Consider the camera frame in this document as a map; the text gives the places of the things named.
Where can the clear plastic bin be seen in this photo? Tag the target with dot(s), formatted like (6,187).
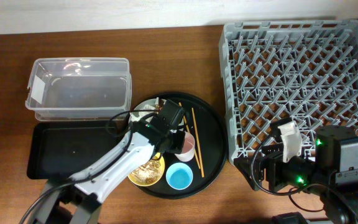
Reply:
(79,88)

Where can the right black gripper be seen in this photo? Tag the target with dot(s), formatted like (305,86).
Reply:
(273,160)

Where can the blue plastic cup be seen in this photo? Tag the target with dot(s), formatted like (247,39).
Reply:
(179,176)

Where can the yellow bowl with food scraps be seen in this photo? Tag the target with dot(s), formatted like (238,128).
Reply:
(149,173)

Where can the wooden chopstick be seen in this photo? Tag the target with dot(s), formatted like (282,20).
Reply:
(198,142)
(188,130)

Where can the wooden chopstick left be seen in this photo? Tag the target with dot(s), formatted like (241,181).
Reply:
(188,130)

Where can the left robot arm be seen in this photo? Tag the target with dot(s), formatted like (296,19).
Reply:
(79,198)

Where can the black rectangular tray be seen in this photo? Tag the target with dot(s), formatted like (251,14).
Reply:
(60,149)

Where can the pink plastic cup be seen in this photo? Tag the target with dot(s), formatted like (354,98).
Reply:
(188,150)

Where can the wooden chopstick right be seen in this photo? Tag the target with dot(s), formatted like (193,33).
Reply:
(198,142)

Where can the crumpled white napkin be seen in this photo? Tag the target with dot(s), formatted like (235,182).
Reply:
(136,116)

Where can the black round tray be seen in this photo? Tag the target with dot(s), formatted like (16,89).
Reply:
(213,143)

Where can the grey dishwasher rack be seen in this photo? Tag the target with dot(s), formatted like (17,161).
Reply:
(306,70)

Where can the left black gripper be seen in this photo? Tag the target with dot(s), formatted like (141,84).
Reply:
(178,146)

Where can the black device at bottom edge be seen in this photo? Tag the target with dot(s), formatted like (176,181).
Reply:
(289,218)

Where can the grey round plate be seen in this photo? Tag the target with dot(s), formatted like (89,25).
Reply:
(153,105)

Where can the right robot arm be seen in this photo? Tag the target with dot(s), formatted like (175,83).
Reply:
(278,168)

